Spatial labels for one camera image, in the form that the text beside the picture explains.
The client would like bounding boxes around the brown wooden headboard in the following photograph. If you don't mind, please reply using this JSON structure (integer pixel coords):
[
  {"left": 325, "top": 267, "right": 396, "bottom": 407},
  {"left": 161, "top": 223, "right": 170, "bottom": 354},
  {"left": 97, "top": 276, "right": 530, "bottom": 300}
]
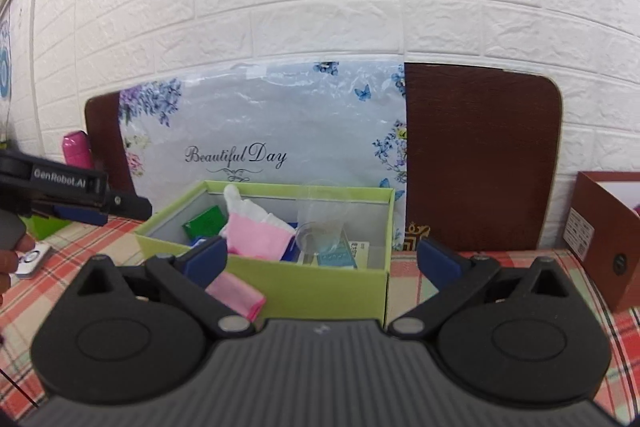
[{"left": 84, "top": 62, "right": 564, "bottom": 253}]

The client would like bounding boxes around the pink thermos bottle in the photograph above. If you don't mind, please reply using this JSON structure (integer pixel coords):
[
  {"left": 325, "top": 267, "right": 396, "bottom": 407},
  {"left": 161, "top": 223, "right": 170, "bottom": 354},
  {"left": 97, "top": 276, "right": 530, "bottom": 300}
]
[{"left": 62, "top": 131, "right": 96, "bottom": 170}]

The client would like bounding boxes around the black cable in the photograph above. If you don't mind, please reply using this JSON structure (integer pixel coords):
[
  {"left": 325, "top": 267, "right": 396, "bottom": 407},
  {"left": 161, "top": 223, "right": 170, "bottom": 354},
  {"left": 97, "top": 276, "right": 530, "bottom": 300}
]
[{"left": 0, "top": 366, "right": 39, "bottom": 409}]

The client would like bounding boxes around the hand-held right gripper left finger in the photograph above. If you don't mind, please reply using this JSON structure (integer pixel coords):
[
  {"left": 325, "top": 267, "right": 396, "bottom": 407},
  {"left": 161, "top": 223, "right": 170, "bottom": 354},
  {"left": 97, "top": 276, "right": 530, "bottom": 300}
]
[{"left": 61, "top": 236, "right": 256, "bottom": 338}]

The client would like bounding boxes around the floral Beautiful Day board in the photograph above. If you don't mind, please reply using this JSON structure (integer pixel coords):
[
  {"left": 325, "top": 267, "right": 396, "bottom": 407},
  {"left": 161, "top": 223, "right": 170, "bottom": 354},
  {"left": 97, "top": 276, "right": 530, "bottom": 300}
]
[{"left": 118, "top": 59, "right": 407, "bottom": 253}]

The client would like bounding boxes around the light green cardboard box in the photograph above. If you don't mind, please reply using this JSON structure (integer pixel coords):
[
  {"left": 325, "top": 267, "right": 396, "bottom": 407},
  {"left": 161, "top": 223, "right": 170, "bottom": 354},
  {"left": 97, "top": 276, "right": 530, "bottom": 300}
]
[{"left": 133, "top": 180, "right": 396, "bottom": 329}]

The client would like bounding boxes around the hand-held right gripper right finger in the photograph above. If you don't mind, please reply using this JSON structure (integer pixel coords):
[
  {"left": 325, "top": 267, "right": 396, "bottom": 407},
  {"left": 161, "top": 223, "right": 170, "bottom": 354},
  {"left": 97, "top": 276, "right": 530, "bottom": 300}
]
[{"left": 388, "top": 237, "right": 589, "bottom": 338}]

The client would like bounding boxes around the blue white wall sticker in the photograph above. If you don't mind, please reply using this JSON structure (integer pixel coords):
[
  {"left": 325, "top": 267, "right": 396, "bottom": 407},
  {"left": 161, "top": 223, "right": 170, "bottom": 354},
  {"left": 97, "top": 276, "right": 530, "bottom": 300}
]
[{"left": 0, "top": 19, "right": 11, "bottom": 100}]

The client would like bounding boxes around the brown cardboard box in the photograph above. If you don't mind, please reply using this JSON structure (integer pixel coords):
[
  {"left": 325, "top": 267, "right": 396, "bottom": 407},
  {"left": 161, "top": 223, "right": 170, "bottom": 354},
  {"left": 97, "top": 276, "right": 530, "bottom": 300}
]
[{"left": 569, "top": 171, "right": 640, "bottom": 313}]

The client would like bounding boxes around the green printed packet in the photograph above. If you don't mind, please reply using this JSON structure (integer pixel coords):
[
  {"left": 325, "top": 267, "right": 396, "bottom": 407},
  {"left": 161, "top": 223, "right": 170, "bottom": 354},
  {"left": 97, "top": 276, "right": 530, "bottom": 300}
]
[{"left": 181, "top": 205, "right": 226, "bottom": 241}]

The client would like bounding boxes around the small dark green box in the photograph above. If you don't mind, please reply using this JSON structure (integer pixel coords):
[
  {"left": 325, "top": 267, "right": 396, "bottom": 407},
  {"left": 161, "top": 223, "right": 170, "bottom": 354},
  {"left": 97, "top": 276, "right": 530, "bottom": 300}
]
[{"left": 22, "top": 214, "right": 67, "bottom": 238}]

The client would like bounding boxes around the blue cube box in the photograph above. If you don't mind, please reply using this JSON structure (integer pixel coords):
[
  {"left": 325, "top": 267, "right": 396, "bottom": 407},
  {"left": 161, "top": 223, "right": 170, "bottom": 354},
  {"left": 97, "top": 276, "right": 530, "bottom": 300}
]
[{"left": 281, "top": 243, "right": 360, "bottom": 269}]

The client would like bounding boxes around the white power bank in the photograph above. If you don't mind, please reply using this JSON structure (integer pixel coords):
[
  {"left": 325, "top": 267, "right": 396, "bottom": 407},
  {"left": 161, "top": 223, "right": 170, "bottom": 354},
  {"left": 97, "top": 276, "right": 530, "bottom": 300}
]
[{"left": 14, "top": 242, "right": 54, "bottom": 279}]

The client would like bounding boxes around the red plaid tablecloth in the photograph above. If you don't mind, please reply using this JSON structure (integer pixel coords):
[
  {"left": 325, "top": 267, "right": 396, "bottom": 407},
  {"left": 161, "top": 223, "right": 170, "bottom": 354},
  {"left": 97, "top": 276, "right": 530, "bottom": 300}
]
[{"left": 0, "top": 216, "right": 640, "bottom": 427}]

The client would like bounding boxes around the clear plastic cup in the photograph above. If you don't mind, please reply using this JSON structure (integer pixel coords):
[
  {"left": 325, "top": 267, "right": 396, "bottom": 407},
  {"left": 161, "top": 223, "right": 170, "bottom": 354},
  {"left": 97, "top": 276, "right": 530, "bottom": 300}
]
[{"left": 294, "top": 196, "right": 349, "bottom": 259}]

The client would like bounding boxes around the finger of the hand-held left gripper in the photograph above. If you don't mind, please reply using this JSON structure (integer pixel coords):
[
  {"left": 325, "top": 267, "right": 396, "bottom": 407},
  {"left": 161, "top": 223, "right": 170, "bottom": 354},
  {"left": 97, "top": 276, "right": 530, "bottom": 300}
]
[
  {"left": 52, "top": 205, "right": 109, "bottom": 227},
  {"left": 102, "top": 191, "right": 153, "bottom": 221}
]

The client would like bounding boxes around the person's left hand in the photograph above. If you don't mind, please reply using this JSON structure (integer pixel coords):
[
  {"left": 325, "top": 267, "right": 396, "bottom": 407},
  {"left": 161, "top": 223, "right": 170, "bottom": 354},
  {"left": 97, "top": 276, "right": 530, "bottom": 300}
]
[{"left": 0, "top": 249, "right": 22, "bottom": 296}]

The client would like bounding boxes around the white wall conduit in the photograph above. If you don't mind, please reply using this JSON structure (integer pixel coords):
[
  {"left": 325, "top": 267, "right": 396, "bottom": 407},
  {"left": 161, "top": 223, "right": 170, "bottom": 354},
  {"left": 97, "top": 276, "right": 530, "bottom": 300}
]
[{"left": 27, "top": 0, "right": 43, "bottom": 160}]

